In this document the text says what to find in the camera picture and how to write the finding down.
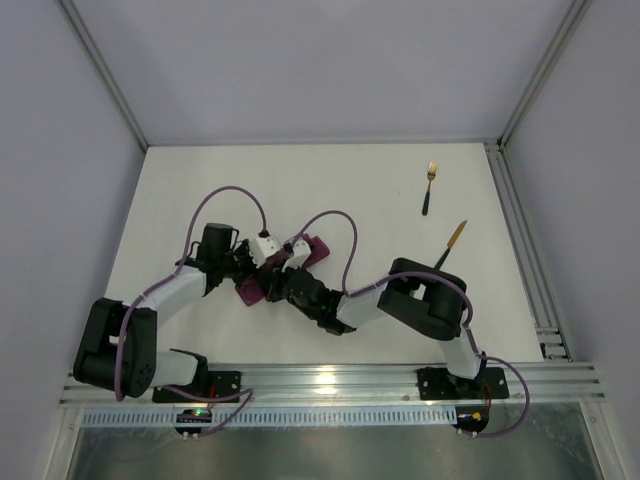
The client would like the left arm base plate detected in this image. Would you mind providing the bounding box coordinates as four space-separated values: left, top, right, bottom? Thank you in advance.
152 370 241 404

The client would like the aluminium rail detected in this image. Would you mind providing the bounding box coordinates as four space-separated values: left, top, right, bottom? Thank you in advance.
56 363 607 410
484 141 574 362

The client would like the right frame post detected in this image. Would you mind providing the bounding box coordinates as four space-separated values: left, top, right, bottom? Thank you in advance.
497 0 592 150

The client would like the slotted cable duct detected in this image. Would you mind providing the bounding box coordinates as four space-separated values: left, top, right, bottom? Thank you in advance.
81 404 455 428

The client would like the left controller board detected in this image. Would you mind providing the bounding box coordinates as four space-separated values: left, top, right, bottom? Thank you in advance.
174 408 212 440

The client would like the black handled gold knife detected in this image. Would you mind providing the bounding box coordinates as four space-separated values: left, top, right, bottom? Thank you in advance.
434 220 467 270

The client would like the controller board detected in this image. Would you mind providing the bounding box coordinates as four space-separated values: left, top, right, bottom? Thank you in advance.
453 405 490 437
174 408 212 440

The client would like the front aluminium rail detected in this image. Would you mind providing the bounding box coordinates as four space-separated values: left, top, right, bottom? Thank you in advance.
56 363 607 410

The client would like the frame post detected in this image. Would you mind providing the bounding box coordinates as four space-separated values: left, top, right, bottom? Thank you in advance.
56 0 149 153
497 0 592 150

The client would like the right controller board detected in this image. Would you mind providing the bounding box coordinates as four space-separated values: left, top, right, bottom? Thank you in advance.
453 405 490 437

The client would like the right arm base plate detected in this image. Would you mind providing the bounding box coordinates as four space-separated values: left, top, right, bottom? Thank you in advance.
416 367 510 401

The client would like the left frame post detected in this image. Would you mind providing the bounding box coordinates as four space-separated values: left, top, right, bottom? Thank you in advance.
56 0 149 153

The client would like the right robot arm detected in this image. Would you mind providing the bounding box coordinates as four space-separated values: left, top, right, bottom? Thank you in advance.
259 258 486 393

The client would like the purple satin napkin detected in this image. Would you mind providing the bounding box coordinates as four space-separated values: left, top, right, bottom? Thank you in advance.
235 234 330 306

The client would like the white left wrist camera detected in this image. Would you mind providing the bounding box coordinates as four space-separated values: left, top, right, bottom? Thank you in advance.
248 235 281 267

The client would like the right aluminium rail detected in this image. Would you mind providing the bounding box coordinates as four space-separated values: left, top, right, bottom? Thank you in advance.
484 141 574 362

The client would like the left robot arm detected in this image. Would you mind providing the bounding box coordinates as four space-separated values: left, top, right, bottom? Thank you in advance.
72 223 255 402

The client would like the gold fork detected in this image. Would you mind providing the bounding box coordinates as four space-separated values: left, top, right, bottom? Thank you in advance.
421 162 438 216

